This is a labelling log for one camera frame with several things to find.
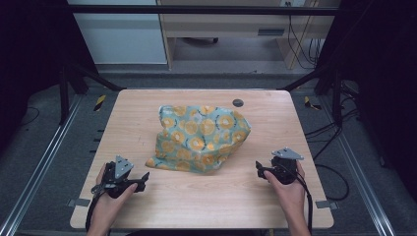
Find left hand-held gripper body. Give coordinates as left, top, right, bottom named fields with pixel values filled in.
left=91, top=155, right=136, bottom=199

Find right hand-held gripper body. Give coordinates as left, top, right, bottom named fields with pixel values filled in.
left=264, top=147, right=305, bottom=186

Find person's right hand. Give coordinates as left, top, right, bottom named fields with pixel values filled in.
left=263, top=160, right=308, bottom=218

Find person's left hand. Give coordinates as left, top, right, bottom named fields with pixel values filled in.
left=92, top=163, right=139, bottom=218

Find teal cloth with orange print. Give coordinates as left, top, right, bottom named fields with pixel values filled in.
left=145, top=104, right=253, bottom=174

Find yellow black tape marker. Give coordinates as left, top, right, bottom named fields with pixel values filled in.
left=303, top=95, right=323, bottom=111
left=93, top=93, right=108, bottom=112

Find black curtain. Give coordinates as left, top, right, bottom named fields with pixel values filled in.
left=0, top=0, right=99, bottom=155
left=316, top=0, right=417, bottom=201

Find white cabinet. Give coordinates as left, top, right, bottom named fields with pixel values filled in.
left=66, top=0, right=168, bottom=65

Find light wooden desk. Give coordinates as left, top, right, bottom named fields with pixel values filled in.
left=156, top=0, right=340, bottom=71

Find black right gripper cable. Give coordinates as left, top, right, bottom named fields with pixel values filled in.
left=284, top=162, right=315, bottom=234

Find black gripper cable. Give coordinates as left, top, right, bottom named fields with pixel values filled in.
left=284, top=162, right=315, bottom=234
left=85, top=189, right=106, bottom=232

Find black floor cables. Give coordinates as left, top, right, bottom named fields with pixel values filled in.
left=304, top=80, right=362, bottom=203

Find grey table bracket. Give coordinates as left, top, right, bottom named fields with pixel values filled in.
left=315, top=200, right=339, bottom=211
left=66, top=198, right=91, bottom=208

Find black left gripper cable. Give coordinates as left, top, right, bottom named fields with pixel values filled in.
left=85, top=189, right=106, bottom=232

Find aluminium floor rail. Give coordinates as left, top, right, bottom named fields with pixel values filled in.
left=319, top=96, right=397, bottom=236
left=0, top=93, right=84, bottom=236

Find black metal frame strut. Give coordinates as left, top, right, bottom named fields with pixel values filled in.
left=280, top=63, right=344, bottom=128
left=58, top=62, right=126, bottom=126

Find black cables under desk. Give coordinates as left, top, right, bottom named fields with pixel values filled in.
left=284, top=1, right=324, bottom=71

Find black horizontal frame bar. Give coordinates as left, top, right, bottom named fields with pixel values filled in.
left=67, top=4, right=342, bottom=17

